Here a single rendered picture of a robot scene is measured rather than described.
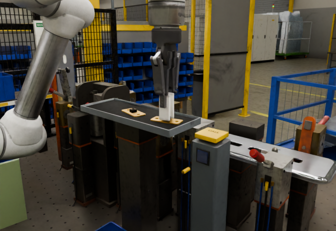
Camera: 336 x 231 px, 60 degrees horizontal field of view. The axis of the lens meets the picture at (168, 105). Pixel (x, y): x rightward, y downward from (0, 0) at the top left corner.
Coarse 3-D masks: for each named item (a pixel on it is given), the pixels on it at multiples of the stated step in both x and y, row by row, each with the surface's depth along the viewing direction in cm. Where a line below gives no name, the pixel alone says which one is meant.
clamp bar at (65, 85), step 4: (60, 68) 141; (64, 68) 140; (68, 68) 142; (56, 72) 139; (60, 72) 140; (64, 72) 140; (68, 72) 143; (60, 76) 141; (64, 76) 141; (60, 80) 143; (64, 80) 141; (64, 84) 142; (68, 84) 143; (64, 88) 143; (68, 88) 143; (64, 92) 144; (68, 92) 144; (68, 96) 144
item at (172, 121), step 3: (153, 117) 80; (156, 117) 80; (153, 120) 78; (156, 120) 78; (159, 120) 78; (162, 120) 78; (165, 120) 78; (171, 120) 78; (174, 120) 78; (177, 120) 78; (180, 120) 78; (171, 123) 76; (174, 123) 75; (177, 123) 75
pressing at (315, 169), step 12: (252, 144) 104; (264, 144) 104; (240, 156) 94; (300, 156) 94; (312, 156) 94; (300, 168) 86; (312, 168) 86; (324, 168) 86; (312, 180) 80; (324, 180) 80
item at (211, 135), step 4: (204, 128) 72; (208, 128) 72; (212, 128) 72; (196, 132) 70; (200, 132) 70; (204, 132) 70; (208, 132) 70; (212, 132) 70; (216, 132) 69; (220, 132) 70; (224, 132) 70; (196, 136) 69; (200, 136) 68; (204, 136) 68; (208, 136) 67; (212, 136) 67; (216, 136) 67; (220, 136) 67; (224, 136) 69; (208, 140) 67; (212, 140) 66; (216, 140) 66
